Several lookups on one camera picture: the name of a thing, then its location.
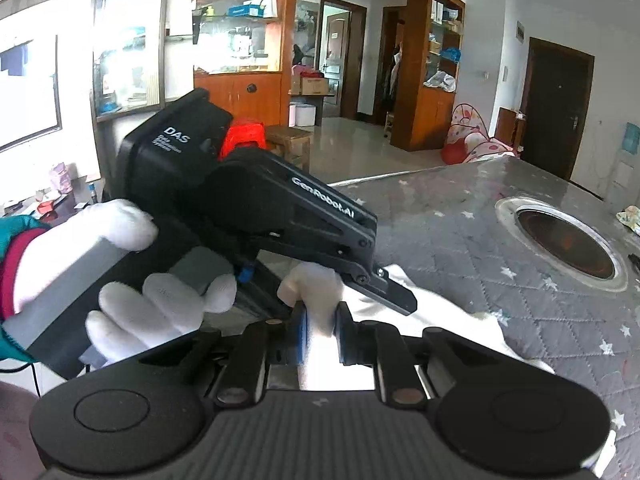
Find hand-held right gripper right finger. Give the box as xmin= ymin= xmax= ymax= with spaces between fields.
xmin=335 ymin=302 xmax=506 ymax=407

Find white water dispenser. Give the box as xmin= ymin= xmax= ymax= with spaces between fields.
xmin=615 ymin=152 xmax=640 ymax=196

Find cream garment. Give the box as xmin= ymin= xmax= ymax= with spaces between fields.
xmin=277 ymin=260 xmax=556 ymax=394

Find red plastic stool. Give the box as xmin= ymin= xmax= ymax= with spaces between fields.
xmin=218 ymin=117 xmax=266 ymax=159

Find white bin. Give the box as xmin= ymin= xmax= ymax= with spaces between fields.
xmin=289 ymin=102 xmax=321 ymax=129

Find pink bag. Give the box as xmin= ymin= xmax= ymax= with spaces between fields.
xmin=48 ymin=162 xmax=74 ymax=194

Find dotted play tent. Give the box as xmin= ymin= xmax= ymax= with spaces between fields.
xmin=440 ymin=102 xmax=516 ymax=166

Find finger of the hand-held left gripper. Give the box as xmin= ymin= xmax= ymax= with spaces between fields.
xmin=257 ymin=237 xmax=419 ymax=317

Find hanging dark clothes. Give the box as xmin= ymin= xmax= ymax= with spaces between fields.
xmin=382 ymin=47 xmax=404 ymax=104

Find dark cardboard box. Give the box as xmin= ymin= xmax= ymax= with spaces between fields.
xmin=290 ymin=77 xmax=336 ymax=97

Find dark entrance door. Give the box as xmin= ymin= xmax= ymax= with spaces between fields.
xmin=520 ymin=37 xmax=596 ymax=181

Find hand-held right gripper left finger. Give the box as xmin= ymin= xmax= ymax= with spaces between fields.
xmin=137 ymin=302 xmax=309 ymax=408

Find window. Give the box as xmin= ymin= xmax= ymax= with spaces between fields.
xmin=0 ymin=35 xmax=64 ymax=151

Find wooden door frame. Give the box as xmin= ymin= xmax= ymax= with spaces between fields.
xmin=320 ymin=0 xmax=369 ymax=121
xmin=372 ymin=6 xmax=409 ymax=126

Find person's left hand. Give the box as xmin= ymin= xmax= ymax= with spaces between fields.
xmin=11 ymin=199 xmax=239 ymax=367

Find grey quilted star table cover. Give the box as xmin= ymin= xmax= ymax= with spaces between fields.
xmin=320 ymin=152 xmax=640 ymax=480

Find blue white box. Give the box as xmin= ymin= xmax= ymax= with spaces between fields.
xmin=227 ymin=0 xmax=279 ymax=19

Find floral crumpled cloth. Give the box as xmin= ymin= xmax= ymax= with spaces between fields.
xmin=616 ymin=205 xmax=640 ymax=236

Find round dark table inset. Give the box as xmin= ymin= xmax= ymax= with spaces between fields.
xmin=495 ymin=196 xmax=630 ymax=294

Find white plastic bag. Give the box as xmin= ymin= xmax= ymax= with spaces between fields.
xmin=424 ymin=71 xmax=457 ymax=92

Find tall wooden glass cabinet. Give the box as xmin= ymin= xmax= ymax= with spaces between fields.
xmin=92 ymin=0 xmax=301 ymax=129

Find small wooden stand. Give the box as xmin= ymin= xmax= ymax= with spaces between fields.
xmin=494 ymin=106 xmax=527 ymax=154

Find wooden stool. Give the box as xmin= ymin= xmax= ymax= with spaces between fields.
xmin=265 ymin=125 xmax=314 ymax=174

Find wooden shelf cabinet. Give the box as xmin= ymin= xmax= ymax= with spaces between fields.
xmin=405 ymin=0 xmax=466 ymax=152

